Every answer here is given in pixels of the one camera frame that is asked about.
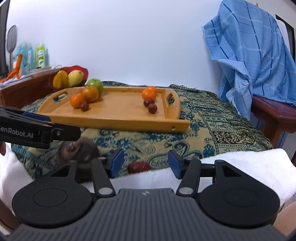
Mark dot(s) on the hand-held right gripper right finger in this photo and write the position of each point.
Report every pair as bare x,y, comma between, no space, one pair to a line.
174,165

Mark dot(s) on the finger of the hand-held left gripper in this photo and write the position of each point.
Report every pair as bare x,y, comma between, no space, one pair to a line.
37,116
67,133

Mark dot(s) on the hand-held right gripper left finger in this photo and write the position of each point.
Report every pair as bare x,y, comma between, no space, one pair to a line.
116,162

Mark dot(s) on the dark purple fruit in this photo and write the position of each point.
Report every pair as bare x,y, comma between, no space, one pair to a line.
87,150

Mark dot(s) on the dark red plum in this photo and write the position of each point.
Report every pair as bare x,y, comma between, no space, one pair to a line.
84,106

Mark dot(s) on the tangerine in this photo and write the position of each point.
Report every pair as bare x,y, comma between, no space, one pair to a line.
77,100
148,93

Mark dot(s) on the large orange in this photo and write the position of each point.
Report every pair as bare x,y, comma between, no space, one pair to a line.
90,93

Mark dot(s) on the wooden tray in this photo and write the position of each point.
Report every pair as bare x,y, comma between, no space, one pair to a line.
120,109

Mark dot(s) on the green apple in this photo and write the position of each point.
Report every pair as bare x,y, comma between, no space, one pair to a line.
94,84

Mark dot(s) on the red jujube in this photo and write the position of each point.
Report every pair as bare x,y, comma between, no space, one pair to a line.
152,108
148,102

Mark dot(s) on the red fruit bowl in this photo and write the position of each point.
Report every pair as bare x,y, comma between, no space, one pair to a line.
81,69

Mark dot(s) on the yellow star fruit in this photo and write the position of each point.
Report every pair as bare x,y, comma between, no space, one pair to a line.
60,80

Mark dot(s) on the white power strip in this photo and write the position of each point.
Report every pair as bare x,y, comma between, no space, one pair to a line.
44,69

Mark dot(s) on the paisley patterned blanket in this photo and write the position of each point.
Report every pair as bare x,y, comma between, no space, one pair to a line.
208,129

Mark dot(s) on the orange brush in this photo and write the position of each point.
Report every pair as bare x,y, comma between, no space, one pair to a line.
16,71

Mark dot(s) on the yellow mango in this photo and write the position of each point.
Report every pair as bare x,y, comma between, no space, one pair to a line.
75,77

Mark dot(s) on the green label bottle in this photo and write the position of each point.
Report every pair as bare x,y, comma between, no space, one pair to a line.
41,55

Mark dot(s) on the white towel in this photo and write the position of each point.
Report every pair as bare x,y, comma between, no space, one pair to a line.
242,160

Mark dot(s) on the round grey mirror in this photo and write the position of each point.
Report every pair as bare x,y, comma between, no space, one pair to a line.
11,38

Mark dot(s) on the dark monitor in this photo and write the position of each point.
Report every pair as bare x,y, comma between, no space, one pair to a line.
3,34

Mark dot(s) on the brown wooden chair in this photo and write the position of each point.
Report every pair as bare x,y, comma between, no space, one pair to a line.
268,106

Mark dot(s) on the person's leg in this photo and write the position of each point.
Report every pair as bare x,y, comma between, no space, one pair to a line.
288,220

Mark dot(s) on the blue checked cloth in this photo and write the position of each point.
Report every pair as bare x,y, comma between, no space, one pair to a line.
242,58

